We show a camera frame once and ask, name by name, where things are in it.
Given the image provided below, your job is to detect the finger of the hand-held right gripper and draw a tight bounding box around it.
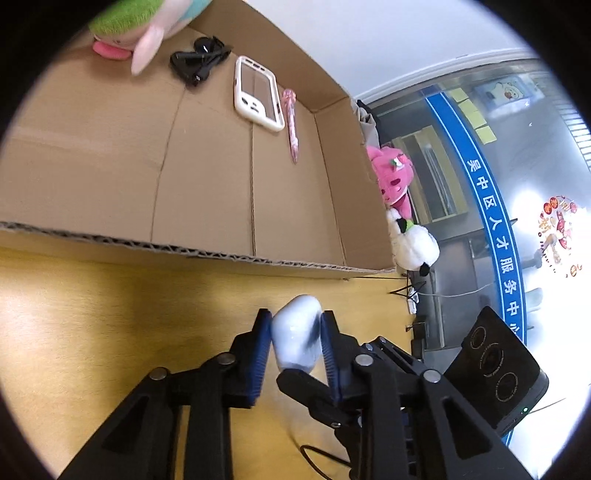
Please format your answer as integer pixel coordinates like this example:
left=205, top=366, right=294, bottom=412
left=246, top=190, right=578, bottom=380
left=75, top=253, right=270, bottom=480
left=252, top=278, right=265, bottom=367
left=276, top=368, right=365, bottom=430
left=365, top=336, right=432, bottom=376

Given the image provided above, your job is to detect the white computer mouse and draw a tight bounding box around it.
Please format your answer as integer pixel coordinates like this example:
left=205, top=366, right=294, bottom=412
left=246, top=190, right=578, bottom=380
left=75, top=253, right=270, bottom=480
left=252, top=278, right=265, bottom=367
left=271, top=295, right=322, bottom=372

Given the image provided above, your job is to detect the blue window banner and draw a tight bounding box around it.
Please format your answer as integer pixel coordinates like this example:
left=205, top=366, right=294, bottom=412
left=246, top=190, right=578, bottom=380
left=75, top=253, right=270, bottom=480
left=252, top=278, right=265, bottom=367
left=424, top=90, right=529, bottom=352

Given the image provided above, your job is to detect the brown cardboard box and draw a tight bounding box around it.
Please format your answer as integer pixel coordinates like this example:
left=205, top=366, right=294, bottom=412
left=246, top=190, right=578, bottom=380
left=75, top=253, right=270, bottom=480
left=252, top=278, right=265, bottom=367
left=0, top=0, right=398, bottom=281

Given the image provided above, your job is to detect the colourful round window decal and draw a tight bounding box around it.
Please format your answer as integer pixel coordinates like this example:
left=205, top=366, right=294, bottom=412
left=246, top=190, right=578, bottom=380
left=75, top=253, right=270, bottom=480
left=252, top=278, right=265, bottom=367
left=538, top=195, right=583, bottom=278

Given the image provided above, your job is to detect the grey cloth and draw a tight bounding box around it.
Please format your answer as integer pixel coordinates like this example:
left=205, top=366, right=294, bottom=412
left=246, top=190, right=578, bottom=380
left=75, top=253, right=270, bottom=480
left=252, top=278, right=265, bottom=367
left=355, top=98, right=382, bottom=148

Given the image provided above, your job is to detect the thin black cable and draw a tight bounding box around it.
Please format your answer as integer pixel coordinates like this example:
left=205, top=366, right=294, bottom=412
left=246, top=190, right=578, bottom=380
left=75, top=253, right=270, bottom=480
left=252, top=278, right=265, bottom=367
left=387, top=277, right=419, bottom=296

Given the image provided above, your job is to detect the white plush toy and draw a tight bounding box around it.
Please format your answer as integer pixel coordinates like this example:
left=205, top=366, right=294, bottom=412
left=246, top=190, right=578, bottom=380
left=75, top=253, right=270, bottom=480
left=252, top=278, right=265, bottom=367
left=385, top=209, right=440, bottom=278

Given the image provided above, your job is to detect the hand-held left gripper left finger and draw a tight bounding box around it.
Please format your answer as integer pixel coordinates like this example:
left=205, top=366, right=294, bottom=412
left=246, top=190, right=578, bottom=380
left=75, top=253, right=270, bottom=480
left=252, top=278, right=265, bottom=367
left=58, top=308, right=274, bottom=480

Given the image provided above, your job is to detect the white handheld game console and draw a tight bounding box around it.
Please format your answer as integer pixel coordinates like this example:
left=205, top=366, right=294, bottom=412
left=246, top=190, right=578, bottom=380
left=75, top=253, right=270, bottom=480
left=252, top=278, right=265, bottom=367
left=233, top=55, right=286, bottom=133

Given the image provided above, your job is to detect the pink pen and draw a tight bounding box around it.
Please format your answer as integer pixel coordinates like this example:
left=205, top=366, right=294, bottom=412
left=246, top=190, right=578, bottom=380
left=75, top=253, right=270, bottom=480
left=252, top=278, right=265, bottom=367
left=281, top=89, right=301, bottom=164

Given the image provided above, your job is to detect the cartoon window poster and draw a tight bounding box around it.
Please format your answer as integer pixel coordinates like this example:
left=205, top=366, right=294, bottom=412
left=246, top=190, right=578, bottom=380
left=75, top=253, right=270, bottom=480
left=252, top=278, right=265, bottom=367
left=478, top=74, right=539, bottom=112

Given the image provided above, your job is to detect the green pink blue plush toy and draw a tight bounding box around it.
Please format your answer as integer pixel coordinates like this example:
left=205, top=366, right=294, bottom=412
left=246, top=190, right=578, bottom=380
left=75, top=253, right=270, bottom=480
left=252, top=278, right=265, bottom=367
left=89, top=0, right=213, bottom=77

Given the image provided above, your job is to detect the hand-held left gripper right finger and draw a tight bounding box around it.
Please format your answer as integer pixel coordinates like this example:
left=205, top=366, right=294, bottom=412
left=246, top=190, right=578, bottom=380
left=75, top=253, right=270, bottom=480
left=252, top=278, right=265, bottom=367
left=321, top=310, right=536, bottom=480

